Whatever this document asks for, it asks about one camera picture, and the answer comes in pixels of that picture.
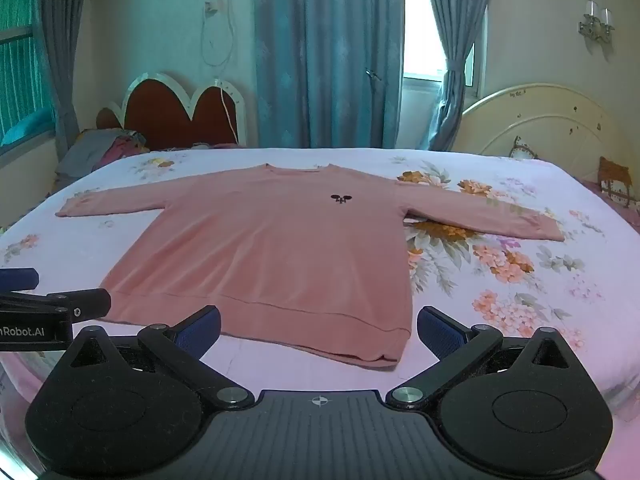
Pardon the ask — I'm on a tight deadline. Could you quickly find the cream round headboard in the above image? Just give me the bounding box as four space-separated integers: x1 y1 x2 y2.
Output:
450 83 632 181

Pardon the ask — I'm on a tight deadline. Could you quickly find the thin cable on headboard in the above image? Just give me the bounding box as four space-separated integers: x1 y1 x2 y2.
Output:
215 77 241 147

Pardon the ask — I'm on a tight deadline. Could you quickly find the red headboard with white trim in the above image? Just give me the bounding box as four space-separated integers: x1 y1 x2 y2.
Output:
95 72 247 152

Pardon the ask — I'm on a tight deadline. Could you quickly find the tied blue curtain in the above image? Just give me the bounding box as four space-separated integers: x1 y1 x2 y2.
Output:
419 0 490 153

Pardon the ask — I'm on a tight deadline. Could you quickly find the narrow grey-blue curtain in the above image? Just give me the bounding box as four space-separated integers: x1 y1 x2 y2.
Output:
37 0 83 166

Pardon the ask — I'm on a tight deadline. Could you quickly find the wall lamp with glass shades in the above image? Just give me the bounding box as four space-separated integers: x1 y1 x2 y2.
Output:
578 0 616 42

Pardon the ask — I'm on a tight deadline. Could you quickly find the floral white bed sheet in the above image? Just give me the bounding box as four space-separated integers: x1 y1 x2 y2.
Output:
0 147 640 480

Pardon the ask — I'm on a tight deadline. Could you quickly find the pile of crumpled clothes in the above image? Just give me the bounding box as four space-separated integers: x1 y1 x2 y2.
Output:
54 128 151 192

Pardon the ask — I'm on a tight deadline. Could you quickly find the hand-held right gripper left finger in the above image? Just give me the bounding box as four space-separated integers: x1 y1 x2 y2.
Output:
67 305 256 409

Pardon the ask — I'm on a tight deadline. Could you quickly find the pink long-sleeve sweatshirt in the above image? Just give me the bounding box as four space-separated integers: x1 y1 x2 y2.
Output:
55 162 566 369

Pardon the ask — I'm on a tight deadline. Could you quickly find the bright window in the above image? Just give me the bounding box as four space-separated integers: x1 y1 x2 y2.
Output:
402 0 485 98

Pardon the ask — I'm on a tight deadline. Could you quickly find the white looped cable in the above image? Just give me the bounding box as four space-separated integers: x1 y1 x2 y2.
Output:
199 0 237 69

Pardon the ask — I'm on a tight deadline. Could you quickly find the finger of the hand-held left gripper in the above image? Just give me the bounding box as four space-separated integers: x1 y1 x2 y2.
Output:
0 268 40 292
0 287 112 322

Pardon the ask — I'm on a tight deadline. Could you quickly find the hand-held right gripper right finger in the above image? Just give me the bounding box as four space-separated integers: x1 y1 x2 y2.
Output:
386 305 573 409

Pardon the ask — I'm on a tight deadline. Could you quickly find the window with teal curtain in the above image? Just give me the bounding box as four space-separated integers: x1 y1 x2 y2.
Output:
0 0 57 147

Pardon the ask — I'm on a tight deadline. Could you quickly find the wide blue curtain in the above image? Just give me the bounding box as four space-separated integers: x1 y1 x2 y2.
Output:
254 0 407 150

